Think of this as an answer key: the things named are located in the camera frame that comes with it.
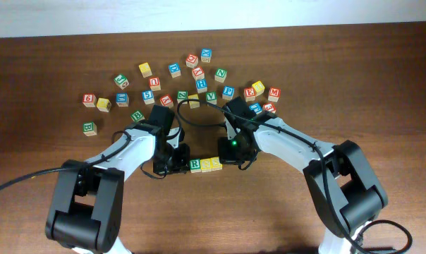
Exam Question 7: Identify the green R block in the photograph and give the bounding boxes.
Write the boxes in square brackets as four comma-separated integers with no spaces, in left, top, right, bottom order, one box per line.
[189,159,202,173]

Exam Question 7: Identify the yellow S block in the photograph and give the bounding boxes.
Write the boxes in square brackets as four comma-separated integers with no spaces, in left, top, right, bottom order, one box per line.
[200,158,212,173]
[210,157,223,171]

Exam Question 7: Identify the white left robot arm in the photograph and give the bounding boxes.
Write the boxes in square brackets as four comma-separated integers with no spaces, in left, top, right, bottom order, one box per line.
[44,121,187,253]

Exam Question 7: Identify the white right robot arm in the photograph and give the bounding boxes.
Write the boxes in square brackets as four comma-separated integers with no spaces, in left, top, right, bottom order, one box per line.
[219,109,388,253]

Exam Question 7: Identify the blue T block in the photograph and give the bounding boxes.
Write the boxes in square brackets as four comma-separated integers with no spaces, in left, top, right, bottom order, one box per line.
[249,103,263,115]

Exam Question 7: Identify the red 3 block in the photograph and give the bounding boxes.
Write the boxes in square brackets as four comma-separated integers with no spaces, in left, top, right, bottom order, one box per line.
[262,103,276,114]

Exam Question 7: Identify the green b block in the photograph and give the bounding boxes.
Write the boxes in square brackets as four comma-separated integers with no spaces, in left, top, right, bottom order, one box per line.
[83,121,97,136]
[130,110,145,122]

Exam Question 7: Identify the red E block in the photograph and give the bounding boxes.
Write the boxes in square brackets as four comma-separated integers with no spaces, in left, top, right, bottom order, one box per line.
[243,87,256,102]

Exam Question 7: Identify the blue P block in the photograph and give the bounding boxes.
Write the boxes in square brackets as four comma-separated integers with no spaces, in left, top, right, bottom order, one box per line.
[222,86,235,101]

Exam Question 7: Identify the red Y block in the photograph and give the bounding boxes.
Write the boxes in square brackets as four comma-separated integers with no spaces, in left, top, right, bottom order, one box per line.
[159,95,174,108]

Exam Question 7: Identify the green V block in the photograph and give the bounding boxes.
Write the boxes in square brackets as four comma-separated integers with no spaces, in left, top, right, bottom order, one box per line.
[206,91,217,104]

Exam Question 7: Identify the yellow block centre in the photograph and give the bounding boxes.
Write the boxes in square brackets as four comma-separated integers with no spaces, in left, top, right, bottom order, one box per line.
[188,94,200,109]

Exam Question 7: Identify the red M block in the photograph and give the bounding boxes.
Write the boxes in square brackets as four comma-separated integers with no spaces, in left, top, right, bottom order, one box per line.
[268,87,281,102]

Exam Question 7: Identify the yellow block near E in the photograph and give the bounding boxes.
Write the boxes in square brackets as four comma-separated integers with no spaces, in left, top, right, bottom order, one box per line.
[252,80,265,96]

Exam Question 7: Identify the blue 5 block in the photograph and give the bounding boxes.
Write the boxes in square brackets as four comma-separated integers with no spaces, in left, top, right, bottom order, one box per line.
[142,90,154,104]

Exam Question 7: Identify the green Z block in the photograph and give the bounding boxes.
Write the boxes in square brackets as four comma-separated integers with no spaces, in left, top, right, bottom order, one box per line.
[176,90,188,104]

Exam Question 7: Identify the blue H block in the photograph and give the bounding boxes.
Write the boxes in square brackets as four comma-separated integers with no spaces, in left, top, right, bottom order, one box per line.
[195,79,207,93]

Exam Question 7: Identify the green N block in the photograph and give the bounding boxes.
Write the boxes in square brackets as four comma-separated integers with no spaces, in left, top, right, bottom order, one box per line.
[214,68,227,83]

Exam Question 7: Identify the red U block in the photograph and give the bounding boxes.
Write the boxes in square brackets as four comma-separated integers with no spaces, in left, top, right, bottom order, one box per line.
[149,77,161,91]

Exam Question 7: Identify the green B block far left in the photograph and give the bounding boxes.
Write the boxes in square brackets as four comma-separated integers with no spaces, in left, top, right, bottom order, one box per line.
[83,121,97,136]

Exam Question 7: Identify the yellow block far left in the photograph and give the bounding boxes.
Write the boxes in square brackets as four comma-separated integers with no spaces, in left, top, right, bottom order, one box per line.
[96,98,111,112]

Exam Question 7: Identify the red X block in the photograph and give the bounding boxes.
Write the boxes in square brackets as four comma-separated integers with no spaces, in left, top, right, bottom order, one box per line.
[192,66,205,80]

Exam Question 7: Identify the blue D block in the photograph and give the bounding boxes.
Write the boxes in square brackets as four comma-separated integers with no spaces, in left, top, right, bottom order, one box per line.
[168,63,181,78]

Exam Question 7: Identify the green J block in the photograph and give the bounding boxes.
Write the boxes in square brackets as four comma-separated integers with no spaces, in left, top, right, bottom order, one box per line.
[114,74,130,90]

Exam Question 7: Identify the yellow block top left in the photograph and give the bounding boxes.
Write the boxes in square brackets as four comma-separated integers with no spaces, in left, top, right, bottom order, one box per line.
[138,62,152,78]

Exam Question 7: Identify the red 6 block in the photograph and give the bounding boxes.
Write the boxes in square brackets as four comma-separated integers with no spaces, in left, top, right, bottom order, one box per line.
[82,93,97,107]

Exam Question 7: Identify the red C block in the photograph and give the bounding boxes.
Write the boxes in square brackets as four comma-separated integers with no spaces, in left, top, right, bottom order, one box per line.
[185,54,199,68]

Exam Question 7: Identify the blue X block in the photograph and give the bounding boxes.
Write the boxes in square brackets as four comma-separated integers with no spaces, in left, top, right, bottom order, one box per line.
[200,48,212,63]

